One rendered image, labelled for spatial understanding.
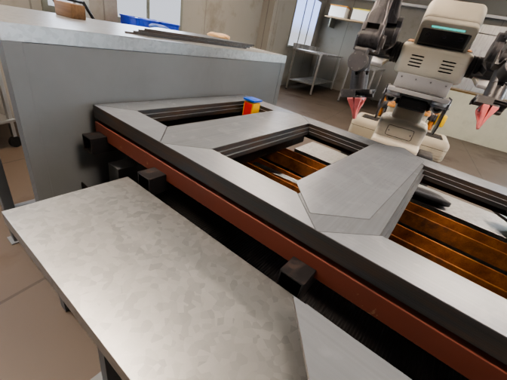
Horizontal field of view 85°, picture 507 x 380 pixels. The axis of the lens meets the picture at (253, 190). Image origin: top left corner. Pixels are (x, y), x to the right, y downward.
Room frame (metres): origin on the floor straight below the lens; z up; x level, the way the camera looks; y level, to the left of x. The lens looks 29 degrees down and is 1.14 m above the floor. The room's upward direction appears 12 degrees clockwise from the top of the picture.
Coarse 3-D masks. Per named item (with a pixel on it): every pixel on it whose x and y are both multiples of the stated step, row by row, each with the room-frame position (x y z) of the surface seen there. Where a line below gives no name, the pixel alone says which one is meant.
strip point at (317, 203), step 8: (304, 192) 0.54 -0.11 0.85; (312, 192) 0.54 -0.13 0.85; (304, 200) 0.50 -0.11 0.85; (312, 200) 0.51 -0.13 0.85; (320, 200) 0.52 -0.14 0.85; (328, 200) 0.52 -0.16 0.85; (312, 208) 0.48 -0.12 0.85; (320, 208) 0.48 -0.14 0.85; (328, 208) 0.49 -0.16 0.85; (336, 208) 0.50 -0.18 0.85; (344, 208) 0.50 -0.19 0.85; (344, 216) 0.47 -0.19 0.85; (352, 216) 0.48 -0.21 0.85; (360, 216) 0.48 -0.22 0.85
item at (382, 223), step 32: (128, 128) 0.71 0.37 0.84; (320, 128) 1.12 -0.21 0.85; (224, 192) 0.52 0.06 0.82; (480, 192) 0.81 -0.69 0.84; (288, 224) 0.43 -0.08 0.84; (320, 224) 0.43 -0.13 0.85; (352, 224) 0.45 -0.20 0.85; (384, 224) 0.47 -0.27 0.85; (352, 256) 0.37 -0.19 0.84; (384, 288) 0.33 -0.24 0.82; (416, 288) 0.31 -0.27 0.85; (448, 320) 0.29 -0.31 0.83
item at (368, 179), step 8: (336, 168) 0.72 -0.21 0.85; (344, 168) 0.73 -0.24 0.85; (352, 168) 0.74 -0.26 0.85; (352, 176) 0.68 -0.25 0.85; (360, 176) 0.69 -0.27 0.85; (368, 176) 0.70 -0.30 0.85; (376, 176) 0.72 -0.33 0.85; (368, 184) 0.65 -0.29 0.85; (376, 184) 0.66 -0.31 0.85; (384, 184) 0.68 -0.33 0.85; (392, 184) 0.69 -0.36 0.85; (392, 192) 0.63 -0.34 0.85
